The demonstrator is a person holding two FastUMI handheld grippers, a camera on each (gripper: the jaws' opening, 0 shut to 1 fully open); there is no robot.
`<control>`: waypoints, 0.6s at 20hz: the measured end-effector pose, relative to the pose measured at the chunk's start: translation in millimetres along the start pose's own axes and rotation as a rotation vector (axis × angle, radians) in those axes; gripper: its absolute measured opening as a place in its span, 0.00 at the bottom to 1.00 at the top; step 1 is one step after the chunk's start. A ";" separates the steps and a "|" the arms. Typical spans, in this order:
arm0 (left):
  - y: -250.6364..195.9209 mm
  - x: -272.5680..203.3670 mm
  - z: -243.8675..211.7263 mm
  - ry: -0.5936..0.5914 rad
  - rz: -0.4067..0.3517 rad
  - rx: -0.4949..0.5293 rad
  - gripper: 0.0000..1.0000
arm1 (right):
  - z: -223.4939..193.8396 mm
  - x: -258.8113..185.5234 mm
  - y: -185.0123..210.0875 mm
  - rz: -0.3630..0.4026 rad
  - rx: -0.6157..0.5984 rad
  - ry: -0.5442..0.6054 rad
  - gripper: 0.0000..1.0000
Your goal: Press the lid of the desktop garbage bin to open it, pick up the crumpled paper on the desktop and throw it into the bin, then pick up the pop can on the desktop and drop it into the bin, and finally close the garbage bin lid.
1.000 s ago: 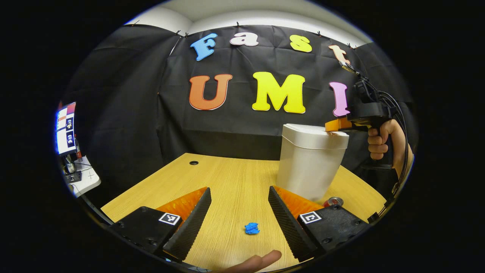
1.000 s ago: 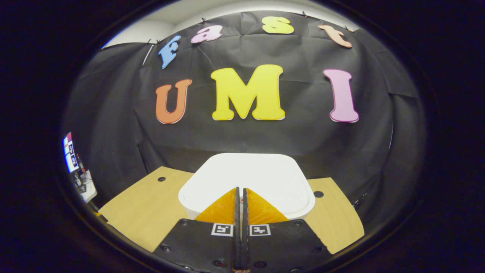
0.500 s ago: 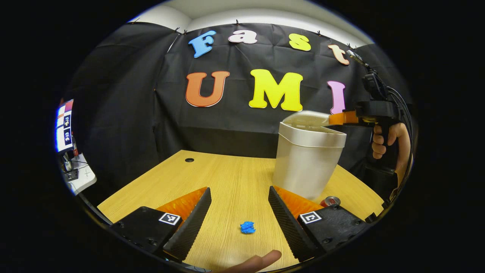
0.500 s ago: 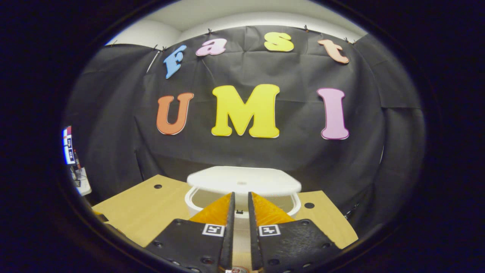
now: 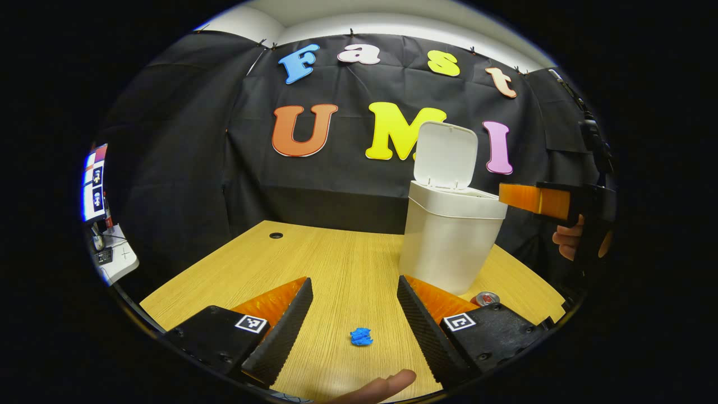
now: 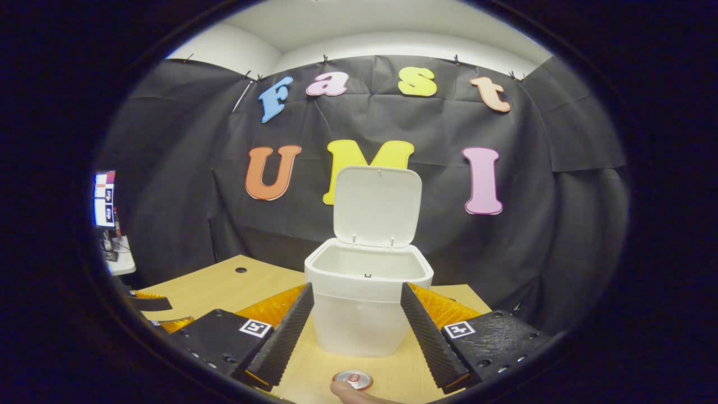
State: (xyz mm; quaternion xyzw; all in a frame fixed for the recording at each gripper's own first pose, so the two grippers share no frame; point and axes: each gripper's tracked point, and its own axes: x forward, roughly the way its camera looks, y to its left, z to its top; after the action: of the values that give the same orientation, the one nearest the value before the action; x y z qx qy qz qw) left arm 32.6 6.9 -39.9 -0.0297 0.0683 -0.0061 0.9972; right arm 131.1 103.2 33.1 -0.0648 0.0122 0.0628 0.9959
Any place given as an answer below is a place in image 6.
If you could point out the white desktop garbage bin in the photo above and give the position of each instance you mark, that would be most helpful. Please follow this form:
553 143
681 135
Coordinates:
364 325

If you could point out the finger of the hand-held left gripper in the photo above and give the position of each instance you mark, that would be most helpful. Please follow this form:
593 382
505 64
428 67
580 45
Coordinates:
148 303
174 324

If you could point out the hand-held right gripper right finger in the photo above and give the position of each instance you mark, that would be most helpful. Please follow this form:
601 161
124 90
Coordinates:
432 336

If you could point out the wooden desktop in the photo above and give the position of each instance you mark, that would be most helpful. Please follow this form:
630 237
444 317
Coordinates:
224 286

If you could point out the red pop can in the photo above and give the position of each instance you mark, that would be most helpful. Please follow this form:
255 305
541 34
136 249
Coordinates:
357 377

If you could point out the white side table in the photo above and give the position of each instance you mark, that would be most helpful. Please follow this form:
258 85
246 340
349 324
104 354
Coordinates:
120 261

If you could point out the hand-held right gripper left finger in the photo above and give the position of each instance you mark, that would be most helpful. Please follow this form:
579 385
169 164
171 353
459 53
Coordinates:
283 336

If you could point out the computer monitor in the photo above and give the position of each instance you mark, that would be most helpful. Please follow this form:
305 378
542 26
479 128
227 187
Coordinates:
104 199

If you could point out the black backdrop cloth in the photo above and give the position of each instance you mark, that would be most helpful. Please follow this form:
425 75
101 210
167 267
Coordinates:
505 252

